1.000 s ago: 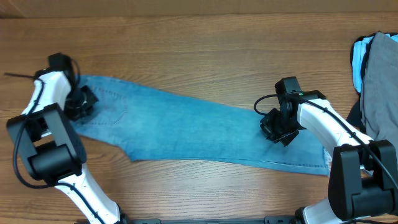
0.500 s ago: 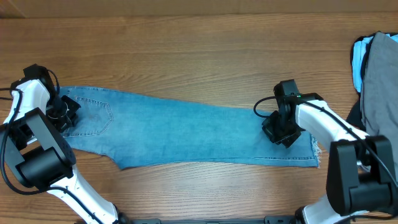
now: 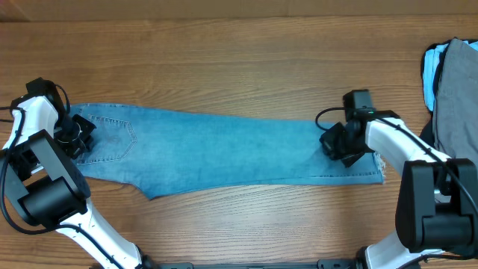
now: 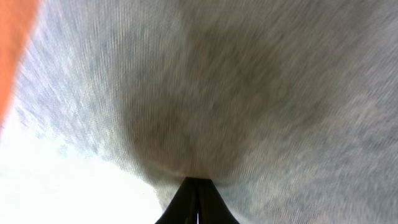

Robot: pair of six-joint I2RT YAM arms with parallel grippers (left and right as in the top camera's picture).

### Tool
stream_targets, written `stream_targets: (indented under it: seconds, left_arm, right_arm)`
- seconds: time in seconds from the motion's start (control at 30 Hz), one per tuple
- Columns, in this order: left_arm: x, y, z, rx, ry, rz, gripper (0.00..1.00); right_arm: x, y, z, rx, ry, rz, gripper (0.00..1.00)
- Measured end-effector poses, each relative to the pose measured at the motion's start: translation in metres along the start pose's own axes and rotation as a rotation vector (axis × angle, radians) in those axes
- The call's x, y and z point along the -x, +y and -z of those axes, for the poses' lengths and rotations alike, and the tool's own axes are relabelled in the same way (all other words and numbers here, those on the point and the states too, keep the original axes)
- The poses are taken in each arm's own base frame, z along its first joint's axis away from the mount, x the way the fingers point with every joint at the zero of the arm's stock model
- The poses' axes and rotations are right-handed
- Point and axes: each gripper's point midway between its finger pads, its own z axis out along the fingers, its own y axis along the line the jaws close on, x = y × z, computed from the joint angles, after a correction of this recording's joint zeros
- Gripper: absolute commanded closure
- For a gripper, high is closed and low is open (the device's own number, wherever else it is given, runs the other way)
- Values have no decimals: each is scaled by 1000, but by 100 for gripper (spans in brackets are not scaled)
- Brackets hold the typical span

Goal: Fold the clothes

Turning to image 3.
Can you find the grey folded garment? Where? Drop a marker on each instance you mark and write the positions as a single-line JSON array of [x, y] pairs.
[[455, 112]]

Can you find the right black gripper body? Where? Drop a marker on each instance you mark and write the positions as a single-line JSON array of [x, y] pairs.
[[344, 147]]

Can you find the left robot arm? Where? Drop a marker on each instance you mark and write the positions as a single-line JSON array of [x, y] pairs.
[[43, 191]]

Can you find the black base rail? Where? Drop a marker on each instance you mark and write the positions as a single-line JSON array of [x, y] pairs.
[[254, 265]]

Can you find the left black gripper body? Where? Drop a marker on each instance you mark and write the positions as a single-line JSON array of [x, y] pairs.
[[75, 134]]

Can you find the black folded garment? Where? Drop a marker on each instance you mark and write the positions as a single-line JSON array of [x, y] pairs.
[[427, 134]]

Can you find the light blue denim jeans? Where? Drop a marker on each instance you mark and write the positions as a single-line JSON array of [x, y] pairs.
[[163, 152]]

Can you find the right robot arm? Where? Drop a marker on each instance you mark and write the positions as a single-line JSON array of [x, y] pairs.
[[436, 215]]

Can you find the light blue folded garment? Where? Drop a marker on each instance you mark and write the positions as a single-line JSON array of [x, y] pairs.
[[467, 70]]

